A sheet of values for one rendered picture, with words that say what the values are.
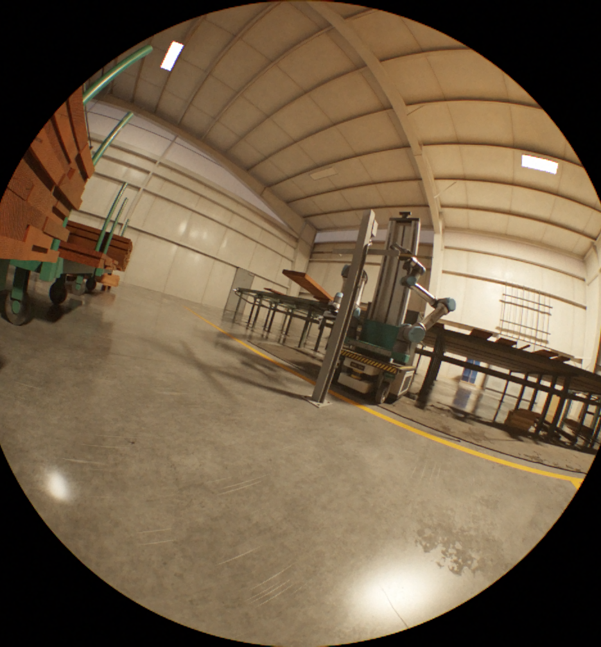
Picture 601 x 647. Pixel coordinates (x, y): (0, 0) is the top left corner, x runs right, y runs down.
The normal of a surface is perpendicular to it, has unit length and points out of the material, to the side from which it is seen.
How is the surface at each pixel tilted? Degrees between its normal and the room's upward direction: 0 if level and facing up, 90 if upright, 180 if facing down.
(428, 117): 173
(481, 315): 91
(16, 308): 90
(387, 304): 90
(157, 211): 88
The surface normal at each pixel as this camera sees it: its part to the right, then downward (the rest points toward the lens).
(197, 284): 0.71, 0.22
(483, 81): -0.36, 0.93
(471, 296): -0.64, -0.22
